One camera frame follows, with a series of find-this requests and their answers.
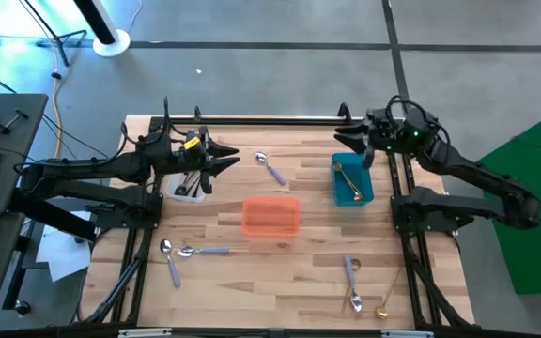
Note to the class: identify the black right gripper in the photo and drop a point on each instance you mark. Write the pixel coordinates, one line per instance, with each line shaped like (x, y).
(383, 133)

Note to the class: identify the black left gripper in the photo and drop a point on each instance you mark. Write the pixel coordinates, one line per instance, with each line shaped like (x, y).
(190, 155)

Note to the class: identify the black spoon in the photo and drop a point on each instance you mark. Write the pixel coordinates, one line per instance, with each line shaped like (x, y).
(187, 180)
(197, 188)
(192, 183)
(180, 190)

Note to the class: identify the clear plastic bin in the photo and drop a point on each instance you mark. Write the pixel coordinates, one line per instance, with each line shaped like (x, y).
(186, 199)

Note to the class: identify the thin gold spoon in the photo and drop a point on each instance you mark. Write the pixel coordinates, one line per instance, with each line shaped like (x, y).
(381, 312)

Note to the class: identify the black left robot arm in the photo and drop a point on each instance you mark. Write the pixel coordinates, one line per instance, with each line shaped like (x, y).
(87, 164)

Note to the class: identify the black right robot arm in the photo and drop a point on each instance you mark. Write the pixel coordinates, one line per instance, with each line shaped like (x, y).
(463, 164)

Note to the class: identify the large black table clamp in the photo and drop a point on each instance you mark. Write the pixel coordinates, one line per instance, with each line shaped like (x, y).
(344, 112)

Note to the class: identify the teal plastic bin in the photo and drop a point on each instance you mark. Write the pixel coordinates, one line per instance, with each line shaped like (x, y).
(364, 180)

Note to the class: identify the small black table clamp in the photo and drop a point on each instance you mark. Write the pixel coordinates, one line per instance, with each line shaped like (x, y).
(197, 112)

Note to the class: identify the orange plastic bin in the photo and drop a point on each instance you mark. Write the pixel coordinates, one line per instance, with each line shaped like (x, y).
(270, 216)

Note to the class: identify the white round lamp base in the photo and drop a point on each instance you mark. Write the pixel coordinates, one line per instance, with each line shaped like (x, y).
(111, 44)

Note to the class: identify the black desk support beam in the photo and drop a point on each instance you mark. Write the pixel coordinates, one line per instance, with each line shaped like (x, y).
(64, 225)

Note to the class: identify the white paper sheet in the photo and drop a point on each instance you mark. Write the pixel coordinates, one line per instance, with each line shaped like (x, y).
(61, 253)

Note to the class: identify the black tripod stand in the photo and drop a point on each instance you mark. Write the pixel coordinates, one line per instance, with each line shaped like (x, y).
(57, 37)

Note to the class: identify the grey office desk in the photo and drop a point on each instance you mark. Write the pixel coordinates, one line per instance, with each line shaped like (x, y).
(12, 155)

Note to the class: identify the black caster wheel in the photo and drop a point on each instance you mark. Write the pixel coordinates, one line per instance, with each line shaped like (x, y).
(22, 308)

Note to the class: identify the black aluminium rig frame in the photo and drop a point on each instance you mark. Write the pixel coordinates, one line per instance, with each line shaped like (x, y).
(275, 121)

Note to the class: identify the silver metal bracket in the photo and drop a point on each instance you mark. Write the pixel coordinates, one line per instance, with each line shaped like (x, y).
(406, 333)
(143, 333)

